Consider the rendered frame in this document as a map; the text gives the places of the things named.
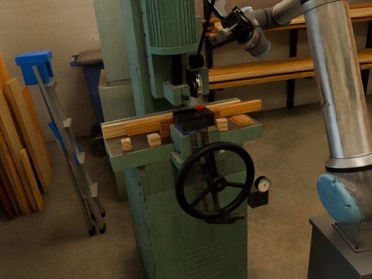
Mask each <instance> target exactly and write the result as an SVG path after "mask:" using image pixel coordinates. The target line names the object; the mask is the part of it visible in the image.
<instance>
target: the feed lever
mask: <svg viewBox="0 0 372 279"><path fill-rule="evenodd" d="M214 3H215V0H211V3H210V7H209V11H208V15H207V17H206V21H205V25H204V29H203V33H202V35H201V40H200V43H199V47H198V51H197V54H194V55H190V56H189V65H190V68H192V69H197V68H202V67H203V66H204V58H203V56H202V55H201V53H200V52H201V49H202V46H203V42H204V38H205V35H206V31H207V28H208V25H209V21H210V17H211V14H212V11H213V7H214Z"/></svg>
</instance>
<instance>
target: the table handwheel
mask: <svg viewBox="0 0 372 279"><path fill-rule="evenodd" d="M218 150H228V151H232V152H235V153H237V154H238V155H239V156H240V157H241V158H242V159H243V161H244V162H245V166H246V181H245V184H244V183H235V182H230V181H226V179H225V178H224V177H223V176H222V175H221V174H220V173H219V172H217V168H216V163H215V156H214V151H218ZM206 154H209V157H210V163H211V169H207V165H206V164H202V165H201V168H202V174H203V176H204V177H205V178H206V184H207V186H208V187H207V188H206V189H205V190H204V191H203V192H202V193H201V194H200V196H198V197H197V198H196V199H195V200H194V201H193V202H192V203H191V204H190V205H189V203H188V202H187V200H186V198H185V196H184V181H185V178H186V176H187V174H188V172H189V170H190V169H191V167H192V166H193V164H194V163H195V162H196V161H197V160H199V159H200V158H201V157H203V156H204V155H206ZM254 178H255V167H254V163H253V161H252V158H251V156H250V155H249V153H248V152H247V151H246V150H245V149H244V148H242V147H241V146H239V145H238V144H236V143H232V142H226V141H219V142H213V143H210V144H207V145H204V146H202V147H200V148H199V149H197V150H196V151H195V152H193V153H192V154H191V155H190V156H189V157H188V158H187V159H186V160H185V162H184V163H183V164H182V166H181V168H180V170H179V172H178V174H177V178H176V181H175V195H176V199H177V202H178V204H179V205H180V207H181V208H182V209H183V210H184V211H185V212H186V213H187V214H188V215H190V216H192V217H194V218H197V219H202V220H211V219H217V218H220V217H223V216H222V214H221V212H220V210H221V209H224V210H225V211H227V212H228V213H231V212H232V211H234V210H235V209H236V208H238V207H239V206H240V205H241V204H242V203H243V201H244V200H245V199H246V198H247V196H248V194H249V192H250V191H251V188H252V185H253V183H254ZM226 186H230V187H238V188H242V190H241V192H240V194H239V195H238V196H237V197H236V198H235V199H234V200H233V201H232V202H231V203H230V204H228V205H227V206H225V207H223V208H221V209H219V210H215V211H200V210H196V209H194V207H195V206H196V205H197V204H198V203H199V202H200V201H201V200H202V199H203V198H204V197H205V196H206V195H207V194H208V193H209V192H210V191H211V190H212V191H213V192H215V193H218V192H221V191H223V190H224V189H225V187H226Z"/></svg>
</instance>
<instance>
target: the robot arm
mask: <svg viewBox="0 0 372 279"><path fill-rule="evenodd" d="M225 4H226V0H218V1H216V2H215V3H214V7H213V11H212V12H213V13H214V14H215V15H216V17H217V18H218V19H220V20H221V25H222V27H223V29H221V30H220V33H219V34H217V35H213V36H212V37H209V39H208V40H209V44H210V46H211V48H212V49H216V48H218V47H221V46H223V45H226V44H229V43H231V42H234V41H235V42H236V43H237V44H238V45H239V46H241V47H242V48H243V49H245V50H246V51H247V52H249V53H250V54H251V55H252V56H254V57H256V58H261V57H263V56H265V55H266V54H267V53H268V52H269V50H270V47H271V43H270V41H269V39H267V38H266V37H265V35H264V33H263V30H269V29H274V28H279V27H285V26H288V25H289V24H290V23H291V22H292V20H293V19H295V18H297V17H299V16H301V15H303V14H304V20H305V24H306V30H307V35H308V41H309V46H310V50H311V56H312V61H313V67H314V72H315V76H316V82H317V88H318V93H319V99H320V102H321V108H322V114H323V119H324V125H325V131H326V134H327V140H328V146H329V151H330V156H329V158H328V159H327V160H326V162H325V163H324V165H325V170H326V173H324V174H322V175H321V176H320V177H319V178H318V179H317V192H318V194H319V198H320V200H321V203H322V204H323V206H324V208H325V210H326V211H327V212H328V214H329V215H331V217H332V218H333V219H334V220H336V221H337V222H339V223H341V224H345V225H349V224H354V223H362V222H364V221H367V220H370V219H372V135H371V129H370V123H369V118H368V111H367V108H366V102H365V95H364V89H363V83H362V79H361V73H360V67H359V62H358V56H357V49H356V46H355V40H354V33H353V27H352V22H351V18H350V11H349V6H348V0H283V1H282V2H280V3H278V4H276V5H275V6H274V7H270V8H265V9H259V10H255V11H254V9H253V8H251V7H244V8H242V9H239V8H238V7H237V6H236V7H234V8H233V9H232V12H231V13H230V14H229V15H228V16H227V17H225V16H226V10H225V9H224V7H225ZM236 9H238V10H239V11H238V10H237V11H235V10H236Z"/></svg>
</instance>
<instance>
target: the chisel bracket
mask: <svg viewBox="0 0 372 279"><path fill-rule="evenodd" d="M163 91H164V97H165V98H166V99H167V100H168V101H169V102H170V103H172V104H173V105H174V106H180V105H184V104H189V103H191V100H190V86H189V85H187V84H185V83H183V84H180V85H171V81H170V80H168V81H163ZM181 95H184V96H186V95H187V96H189V100H188V101H185V100H184V98H182V97H181Z"/></svg>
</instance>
